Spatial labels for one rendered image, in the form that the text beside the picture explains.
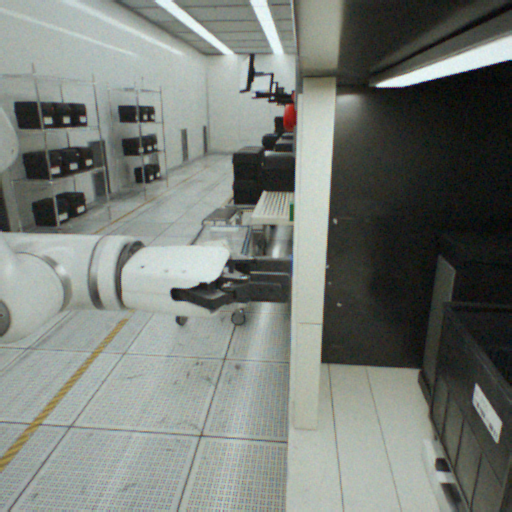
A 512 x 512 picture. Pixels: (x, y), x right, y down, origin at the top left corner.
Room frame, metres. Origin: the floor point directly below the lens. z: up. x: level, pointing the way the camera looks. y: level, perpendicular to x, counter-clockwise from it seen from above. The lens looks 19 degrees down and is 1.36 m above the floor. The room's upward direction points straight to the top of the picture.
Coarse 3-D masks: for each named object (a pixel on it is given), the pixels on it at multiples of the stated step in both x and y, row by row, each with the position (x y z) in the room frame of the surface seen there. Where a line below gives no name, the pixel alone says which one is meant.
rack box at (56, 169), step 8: (32, 152) 4.45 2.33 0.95; (40, 152) 4.45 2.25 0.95; (48, 152) 4.49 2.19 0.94; (56, 152) 4.55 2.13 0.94; (24, 160) 4.37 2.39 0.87; (32, 160) 4.36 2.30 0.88; (40, 160) 4.34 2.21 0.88; (56, 160) 4.52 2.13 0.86; (24, 168) 4.38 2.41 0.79; (32, 168) 4.36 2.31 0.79; (40, 168) 4.35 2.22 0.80; (56, 168) 4.50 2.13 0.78; (32, 176) 4.37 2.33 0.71; (40, 176) 4.35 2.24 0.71; (48, 176) 4.36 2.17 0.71; (56, 176) 4.49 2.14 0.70
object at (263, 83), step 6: (270, 72) 5.11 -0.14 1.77; (258, 78) 5.31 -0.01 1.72; (264, 78) 5.19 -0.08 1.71; (270, 78) 5.08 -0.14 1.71; (258, 84) 5.29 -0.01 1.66; (264, 84) 5.17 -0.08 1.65; (270, 84) 5.07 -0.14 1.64; (252, 90) 5.40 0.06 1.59; (258, 90) 5.28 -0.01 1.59; (264, 90) 5.16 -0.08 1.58; (270, 90) 5.07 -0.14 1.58; (252, 96) 5.38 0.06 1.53; (270, 102) 5.23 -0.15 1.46; (282, 102) 5.13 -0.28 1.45; (288, 102) 5.15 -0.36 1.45
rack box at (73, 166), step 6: (48, 150) 4.74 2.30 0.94; (54, 150) 4.76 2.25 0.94; (60, 150) 4.76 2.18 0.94; (66, 150) 4.78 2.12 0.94; (72, 150) 4.87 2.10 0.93; (60, 156) 4.69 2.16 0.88; (66, 156) 4.71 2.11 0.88; (72, 156) 4.83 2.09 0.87; (78, 156) 4.95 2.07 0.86; (66, 162) 4.70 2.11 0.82; (72, 162) 4.82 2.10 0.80; (78, 162) 4.94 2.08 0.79; (66, 168) 4.70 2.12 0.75; (72, 168) 4.80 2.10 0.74; (78, 168) 4.93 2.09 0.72; (66, 174) 4.70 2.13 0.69
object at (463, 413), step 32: (448, 320) 0.48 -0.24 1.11; (480, 320) 0.49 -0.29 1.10; (448, 352) 0.46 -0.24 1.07; (480, 352) 0.39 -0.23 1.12; (448, 384) 0.45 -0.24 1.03; (480, 384) 0.37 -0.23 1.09; (448, 416) 0.43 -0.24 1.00; (480, 416) 0.36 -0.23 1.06; (448, 448) 0.42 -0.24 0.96; (480, 448) 0.35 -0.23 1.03; (480, 480) 0.34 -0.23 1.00
